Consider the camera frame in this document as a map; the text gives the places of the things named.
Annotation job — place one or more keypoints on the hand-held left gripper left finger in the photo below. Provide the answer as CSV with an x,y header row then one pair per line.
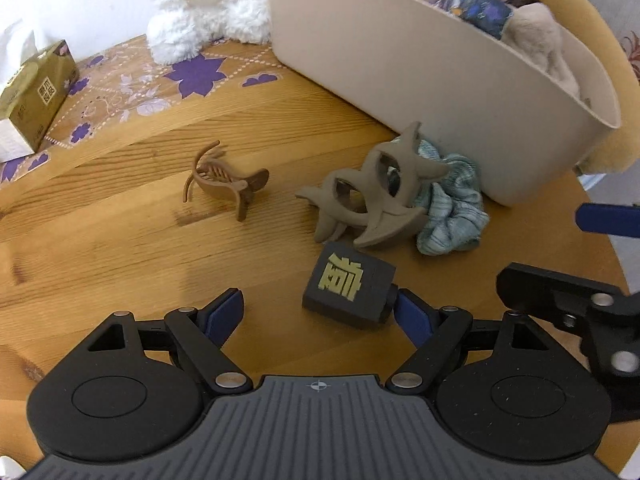
x,y
225,312

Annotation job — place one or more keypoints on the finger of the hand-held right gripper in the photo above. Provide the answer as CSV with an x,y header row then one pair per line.
x,y
607,219
575,300

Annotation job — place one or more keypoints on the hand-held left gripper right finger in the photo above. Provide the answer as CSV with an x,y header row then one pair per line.
x,y
412,315

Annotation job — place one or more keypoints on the black block with gold symbol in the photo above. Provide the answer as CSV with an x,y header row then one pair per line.
x,y
350,285

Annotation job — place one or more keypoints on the dark blue patterned packet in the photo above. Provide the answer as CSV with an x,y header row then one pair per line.
x,y
475,10

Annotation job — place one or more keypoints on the beige oval container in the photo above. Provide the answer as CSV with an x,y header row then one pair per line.
x,y
400,45

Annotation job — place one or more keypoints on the teal scrunchie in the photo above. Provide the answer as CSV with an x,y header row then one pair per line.
x,y
450,210

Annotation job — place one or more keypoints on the grey hair claw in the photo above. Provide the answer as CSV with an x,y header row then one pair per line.
x,y
370,205

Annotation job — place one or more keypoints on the brown hair claw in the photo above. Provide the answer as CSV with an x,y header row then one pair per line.
x,y
220,185

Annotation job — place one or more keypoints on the brown plush toy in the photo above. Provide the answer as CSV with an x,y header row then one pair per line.
x,y
600,60

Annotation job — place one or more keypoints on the purple flower table runner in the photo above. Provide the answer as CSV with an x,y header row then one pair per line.
x,y
200,72

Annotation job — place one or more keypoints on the white cloth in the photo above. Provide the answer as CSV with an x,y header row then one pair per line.
x,y
7,467

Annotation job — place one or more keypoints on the gold tissue box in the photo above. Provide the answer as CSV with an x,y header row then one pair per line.
x,y
35,95

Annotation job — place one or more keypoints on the white plush toy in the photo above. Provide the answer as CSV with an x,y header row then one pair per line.
x,y
200,15

